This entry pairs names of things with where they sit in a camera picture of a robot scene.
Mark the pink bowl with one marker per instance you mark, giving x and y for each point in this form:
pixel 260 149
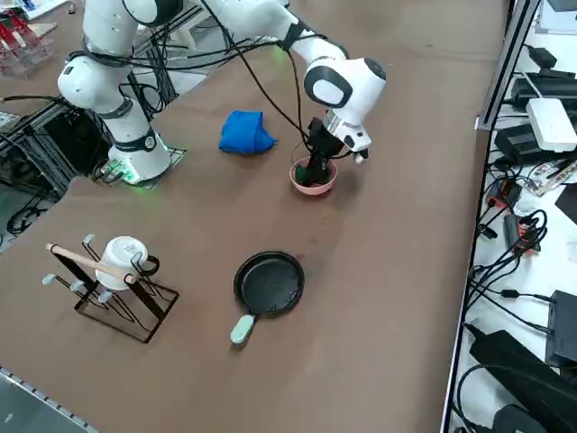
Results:
pixel 313 189

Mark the black box device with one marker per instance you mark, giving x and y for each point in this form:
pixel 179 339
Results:
pixel 563 325

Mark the clear acrylic shelf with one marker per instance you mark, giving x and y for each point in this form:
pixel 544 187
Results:
pixel 22 45

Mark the aluminium profile post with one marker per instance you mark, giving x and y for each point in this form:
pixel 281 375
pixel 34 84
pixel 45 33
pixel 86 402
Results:
pixel 509 58

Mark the green and yellow sponge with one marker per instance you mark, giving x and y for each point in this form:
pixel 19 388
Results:
pixel 301 172

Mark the blue cloth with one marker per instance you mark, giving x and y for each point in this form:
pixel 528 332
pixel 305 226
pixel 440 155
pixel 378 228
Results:
pixel 243 133

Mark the white mug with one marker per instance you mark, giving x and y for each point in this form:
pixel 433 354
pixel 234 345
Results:
pixel 119 261

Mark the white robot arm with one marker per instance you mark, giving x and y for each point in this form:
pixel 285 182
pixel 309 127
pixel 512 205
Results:
pixel 112 45

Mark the black power adapter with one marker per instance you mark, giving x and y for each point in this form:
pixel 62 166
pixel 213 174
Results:
pixel 514 140

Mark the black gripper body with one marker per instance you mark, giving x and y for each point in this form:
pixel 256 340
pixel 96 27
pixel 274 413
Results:
pixel 324 140

